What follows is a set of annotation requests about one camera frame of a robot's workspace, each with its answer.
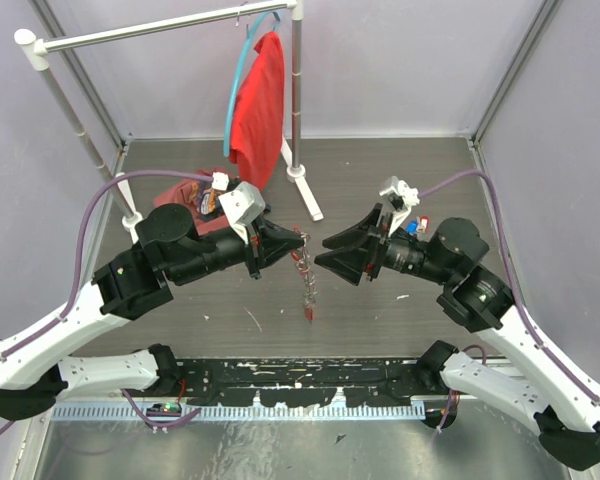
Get bright red shirt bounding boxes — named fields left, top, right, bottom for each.
left=229, top=31, right=285, bottom=190

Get grey cable duct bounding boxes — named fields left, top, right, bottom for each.
left=50, top=401, right=426, bottom=422

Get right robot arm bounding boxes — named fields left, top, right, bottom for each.
left=315, top=205, right=600, bottom=471

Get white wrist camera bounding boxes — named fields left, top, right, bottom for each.
left=379, top=176, right=420, bottom=235
left=211, top=172, right=266, bottom=243

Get red handled keyring with keys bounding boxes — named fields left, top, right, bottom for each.
left=291, top=226, right=317, bottom=323

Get white clothes rack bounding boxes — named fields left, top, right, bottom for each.
left=13, top=0, right=325, bottom=229

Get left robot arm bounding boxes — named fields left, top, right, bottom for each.
left=0, top=204, right=303, bottom=421

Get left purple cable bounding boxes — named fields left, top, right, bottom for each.
left=0, top=169, right=216, bottom=449

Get dark red printed shirt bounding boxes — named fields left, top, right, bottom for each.
left=153, top=179, right=229, bottom=235

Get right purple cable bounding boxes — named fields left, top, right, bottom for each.
left=417, top=168, right=600, bottom=421

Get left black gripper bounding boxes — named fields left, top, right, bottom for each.
left=171, top=215, right=307, bottom=286

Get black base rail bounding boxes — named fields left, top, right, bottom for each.
left=178, top=358, right=448, bottom=408

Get blue and red keys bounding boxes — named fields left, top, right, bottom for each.
left=404, top=216, right=430, bottom=237

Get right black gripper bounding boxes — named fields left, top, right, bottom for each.
left=314, top=201, right=455, bottom=285

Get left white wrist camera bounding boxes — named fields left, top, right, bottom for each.
left=211, top=172, right=266, bottom=243

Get blue clothes hanger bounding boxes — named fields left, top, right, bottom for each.
left=222, top=11, right=281, bottom=158

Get purple cable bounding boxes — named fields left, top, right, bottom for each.
left=0, top=169, right=216, bottom=449
left=417, top=168, right=600, bottom=421

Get small electronics board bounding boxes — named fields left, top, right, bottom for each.
left=145, top=402, right=182, bottom=418

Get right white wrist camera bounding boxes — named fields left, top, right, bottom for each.
left=379, top=176, right=420, bottom=235

